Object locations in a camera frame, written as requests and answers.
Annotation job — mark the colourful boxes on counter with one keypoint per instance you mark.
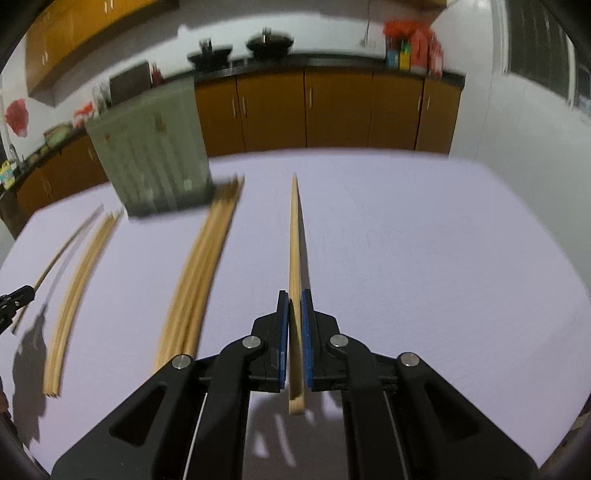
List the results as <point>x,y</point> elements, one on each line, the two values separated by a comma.
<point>399,58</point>

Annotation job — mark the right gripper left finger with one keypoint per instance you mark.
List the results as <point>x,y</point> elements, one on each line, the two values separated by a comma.
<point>188,420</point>

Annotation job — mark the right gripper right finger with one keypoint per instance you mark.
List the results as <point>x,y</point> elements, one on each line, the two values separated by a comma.
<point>403,420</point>

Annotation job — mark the black lidded pot right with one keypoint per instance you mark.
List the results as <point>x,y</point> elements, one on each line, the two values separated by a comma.
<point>269,45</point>

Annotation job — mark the black countertop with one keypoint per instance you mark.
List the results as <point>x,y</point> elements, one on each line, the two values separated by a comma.
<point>323,64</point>

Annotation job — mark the black wok left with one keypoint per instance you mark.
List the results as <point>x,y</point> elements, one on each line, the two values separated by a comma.
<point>210,57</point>

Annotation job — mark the right window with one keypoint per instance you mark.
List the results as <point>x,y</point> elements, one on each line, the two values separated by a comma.
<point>540,50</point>

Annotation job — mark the red plastic bag on wall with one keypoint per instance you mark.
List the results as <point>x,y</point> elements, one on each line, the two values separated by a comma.
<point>17,117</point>

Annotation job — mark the grey perforated utensil holder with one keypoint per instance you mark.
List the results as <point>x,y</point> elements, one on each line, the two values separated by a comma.
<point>152,150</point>

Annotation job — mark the dark cutting board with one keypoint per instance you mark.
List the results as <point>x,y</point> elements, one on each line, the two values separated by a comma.
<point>130,83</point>

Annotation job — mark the upper wooden kitchen cabinets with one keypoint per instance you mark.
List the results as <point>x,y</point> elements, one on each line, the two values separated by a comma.
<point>67,31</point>

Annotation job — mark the lower wooden kitchen cabinets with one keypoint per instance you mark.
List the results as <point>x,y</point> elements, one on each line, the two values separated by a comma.
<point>58,172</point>

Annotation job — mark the wooden kitchen cabinets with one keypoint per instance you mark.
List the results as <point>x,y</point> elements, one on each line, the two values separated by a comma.
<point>67,31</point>
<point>58,172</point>

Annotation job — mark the red bag on counter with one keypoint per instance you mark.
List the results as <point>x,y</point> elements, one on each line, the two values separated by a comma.
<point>417,33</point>

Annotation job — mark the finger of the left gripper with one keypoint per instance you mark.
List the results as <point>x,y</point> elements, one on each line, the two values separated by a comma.
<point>11,303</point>

